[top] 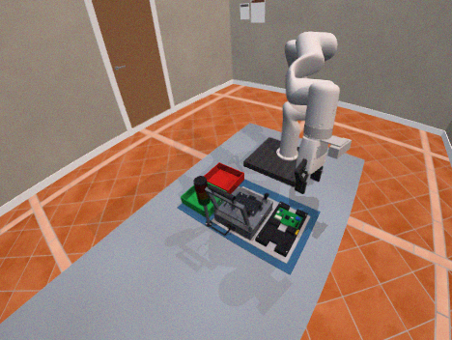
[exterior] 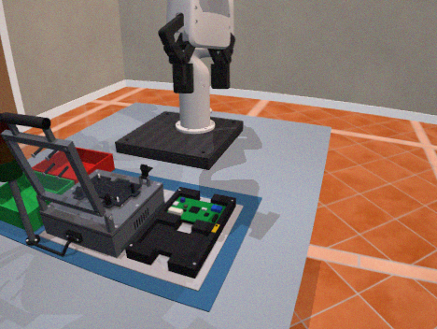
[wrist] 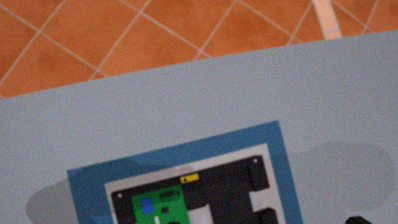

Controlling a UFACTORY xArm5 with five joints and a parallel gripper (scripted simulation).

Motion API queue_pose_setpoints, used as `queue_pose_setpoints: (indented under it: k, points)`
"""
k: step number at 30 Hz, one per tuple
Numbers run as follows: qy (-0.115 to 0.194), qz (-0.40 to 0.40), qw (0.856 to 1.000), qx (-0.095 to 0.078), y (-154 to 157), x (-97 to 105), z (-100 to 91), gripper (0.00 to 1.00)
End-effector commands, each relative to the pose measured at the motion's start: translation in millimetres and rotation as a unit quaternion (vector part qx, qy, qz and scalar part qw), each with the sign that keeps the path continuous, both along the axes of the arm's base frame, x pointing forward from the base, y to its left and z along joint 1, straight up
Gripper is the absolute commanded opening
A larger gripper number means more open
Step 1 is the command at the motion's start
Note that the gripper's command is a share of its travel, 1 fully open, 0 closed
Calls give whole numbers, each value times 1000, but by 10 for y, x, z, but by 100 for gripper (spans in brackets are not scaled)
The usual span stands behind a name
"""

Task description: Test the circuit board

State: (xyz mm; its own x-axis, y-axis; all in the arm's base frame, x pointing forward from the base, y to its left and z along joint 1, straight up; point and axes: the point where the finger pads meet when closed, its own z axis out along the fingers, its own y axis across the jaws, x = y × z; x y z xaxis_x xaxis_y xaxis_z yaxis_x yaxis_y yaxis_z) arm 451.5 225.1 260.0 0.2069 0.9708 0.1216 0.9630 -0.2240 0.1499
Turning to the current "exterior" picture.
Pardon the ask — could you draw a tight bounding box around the red bin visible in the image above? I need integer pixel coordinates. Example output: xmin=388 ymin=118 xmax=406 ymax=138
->
xmin=76 ymin=147 xmax=115 ymax=175

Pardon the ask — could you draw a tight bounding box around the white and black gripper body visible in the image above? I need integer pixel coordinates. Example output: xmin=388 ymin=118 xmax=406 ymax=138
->
xmin=166 ymin=0 xmax=231 ymax=50

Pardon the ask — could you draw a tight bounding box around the green circuit board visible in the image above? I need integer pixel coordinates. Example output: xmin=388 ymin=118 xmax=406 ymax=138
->
xmin=167 ymin=196 xmax=226 ymax=223

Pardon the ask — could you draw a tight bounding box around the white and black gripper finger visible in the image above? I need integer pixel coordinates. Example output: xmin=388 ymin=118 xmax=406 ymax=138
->
xmin=158 ymin=13 xmax=195 ymax=93
xmin=208 ymin=33 xmax=235 ymax=89

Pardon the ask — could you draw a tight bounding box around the green bin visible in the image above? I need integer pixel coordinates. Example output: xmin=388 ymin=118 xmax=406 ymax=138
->
xmin=0 ymin=174 xmax=43 ymax=232

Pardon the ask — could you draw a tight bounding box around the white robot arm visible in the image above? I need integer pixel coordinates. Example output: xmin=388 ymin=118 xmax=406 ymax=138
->
xmin=176 ymin=0 xmax=234 ymax=134

